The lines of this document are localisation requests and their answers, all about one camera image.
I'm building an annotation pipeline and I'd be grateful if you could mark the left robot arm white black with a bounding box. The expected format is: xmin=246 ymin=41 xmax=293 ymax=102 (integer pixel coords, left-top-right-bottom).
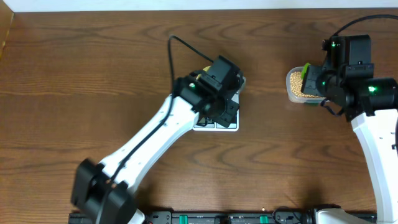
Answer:
xmin=71 ymin=56 xmax=246 ymax=223

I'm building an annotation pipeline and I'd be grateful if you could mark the green plastic measuring scoop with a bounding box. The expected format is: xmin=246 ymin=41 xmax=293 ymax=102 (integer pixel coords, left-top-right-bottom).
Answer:
xmin=301 ymin=62 xmax=311 ymax=80

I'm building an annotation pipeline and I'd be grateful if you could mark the yellow plastic bowl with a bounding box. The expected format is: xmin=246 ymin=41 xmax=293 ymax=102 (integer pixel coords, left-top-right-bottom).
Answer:
xmin=194 ymin=65 xmax=211 ymax=80

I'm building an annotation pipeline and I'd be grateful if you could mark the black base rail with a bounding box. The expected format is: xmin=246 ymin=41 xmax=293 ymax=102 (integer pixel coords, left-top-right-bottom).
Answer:
xmin=144 ymin=211 xmax=301 ymax=224

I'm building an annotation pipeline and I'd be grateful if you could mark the white digital kitchen scale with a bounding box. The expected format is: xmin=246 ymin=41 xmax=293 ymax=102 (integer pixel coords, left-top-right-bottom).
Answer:
xmin=193 ymin=92 xmax=239 ymax=132

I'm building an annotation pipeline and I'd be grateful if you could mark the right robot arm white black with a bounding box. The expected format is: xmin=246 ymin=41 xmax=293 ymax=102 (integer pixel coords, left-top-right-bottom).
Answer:
xmin=301 ymin=34 xmax=397 ymax=223

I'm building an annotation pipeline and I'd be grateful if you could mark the clear container of soybeans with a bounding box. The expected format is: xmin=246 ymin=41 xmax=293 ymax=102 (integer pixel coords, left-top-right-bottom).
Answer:
xmin=286 ymin=67 xmax=323 ymax=104

